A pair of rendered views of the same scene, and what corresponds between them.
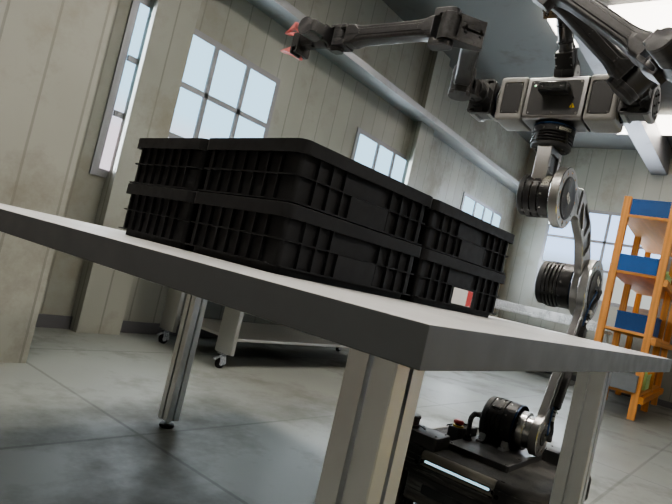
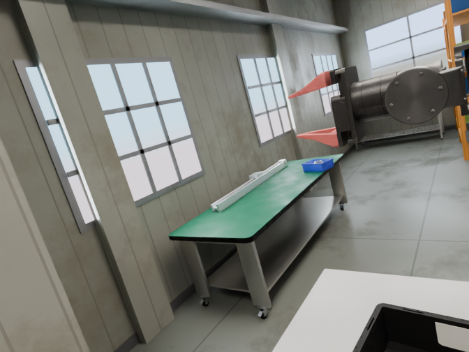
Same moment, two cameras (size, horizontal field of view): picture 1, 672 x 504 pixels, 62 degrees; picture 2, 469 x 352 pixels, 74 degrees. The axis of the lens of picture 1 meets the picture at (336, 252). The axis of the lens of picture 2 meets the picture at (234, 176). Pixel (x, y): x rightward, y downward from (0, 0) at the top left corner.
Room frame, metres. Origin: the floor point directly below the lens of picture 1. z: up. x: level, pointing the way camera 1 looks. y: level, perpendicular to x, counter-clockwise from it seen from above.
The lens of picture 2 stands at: (1.41, 0.45, 1.49)
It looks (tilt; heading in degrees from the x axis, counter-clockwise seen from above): 11 degrees down; 1
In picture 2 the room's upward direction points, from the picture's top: 16 degrees counter-clockwise
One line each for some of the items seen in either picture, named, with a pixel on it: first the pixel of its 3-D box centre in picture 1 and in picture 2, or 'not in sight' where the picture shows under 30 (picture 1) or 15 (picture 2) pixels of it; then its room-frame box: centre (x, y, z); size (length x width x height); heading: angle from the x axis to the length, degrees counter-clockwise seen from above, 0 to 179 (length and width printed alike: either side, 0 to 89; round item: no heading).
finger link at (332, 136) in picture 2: (292, 47); (324, 122); (1.88, 0.30, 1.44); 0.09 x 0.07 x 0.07; 53
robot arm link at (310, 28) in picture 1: (323, 34); (452, 87); (1.75, 0.19, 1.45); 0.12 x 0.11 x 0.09; 53
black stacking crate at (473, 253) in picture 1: (424, 237); not in sight; (1.46, -0.22, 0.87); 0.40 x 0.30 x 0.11; 136
